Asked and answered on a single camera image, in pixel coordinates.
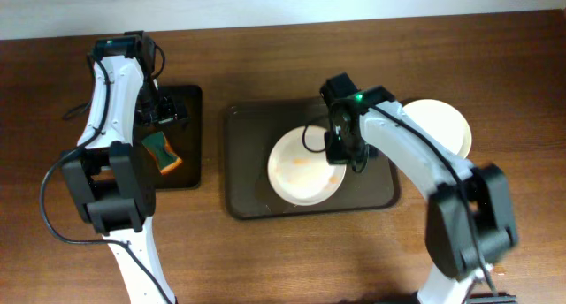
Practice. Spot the orange and green sponge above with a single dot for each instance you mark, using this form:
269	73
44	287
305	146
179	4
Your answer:
162	152

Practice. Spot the brown serving tray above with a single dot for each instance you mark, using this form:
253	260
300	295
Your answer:
251	129

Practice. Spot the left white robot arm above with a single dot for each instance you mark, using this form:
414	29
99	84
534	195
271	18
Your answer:
106	172

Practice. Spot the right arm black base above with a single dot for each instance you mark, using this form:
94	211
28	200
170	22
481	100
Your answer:
490	299

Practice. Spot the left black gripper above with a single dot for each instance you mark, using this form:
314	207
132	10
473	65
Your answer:
167	110

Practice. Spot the black water tray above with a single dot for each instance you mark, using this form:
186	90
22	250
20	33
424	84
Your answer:
185	138

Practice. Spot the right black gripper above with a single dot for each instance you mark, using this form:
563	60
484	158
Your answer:
338	153

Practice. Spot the white plate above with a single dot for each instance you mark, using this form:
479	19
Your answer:
443	122
299	176

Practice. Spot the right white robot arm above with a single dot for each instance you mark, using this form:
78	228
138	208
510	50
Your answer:
470	222

